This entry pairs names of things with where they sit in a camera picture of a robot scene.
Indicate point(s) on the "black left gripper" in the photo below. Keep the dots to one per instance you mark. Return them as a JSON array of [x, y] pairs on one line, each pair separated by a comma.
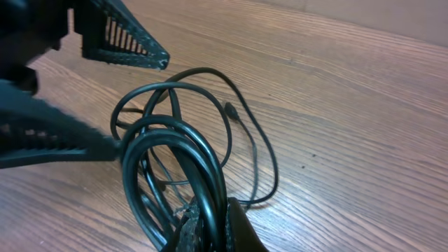
[[110, 33]]

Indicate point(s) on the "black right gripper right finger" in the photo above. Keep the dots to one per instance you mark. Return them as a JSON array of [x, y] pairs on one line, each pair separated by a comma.
[[239, 233]]

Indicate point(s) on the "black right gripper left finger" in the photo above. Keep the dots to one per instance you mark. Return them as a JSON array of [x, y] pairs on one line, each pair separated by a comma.
[[188, 234]]

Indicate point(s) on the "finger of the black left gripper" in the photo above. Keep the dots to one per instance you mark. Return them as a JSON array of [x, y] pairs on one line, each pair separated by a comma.
[[34, 132]]

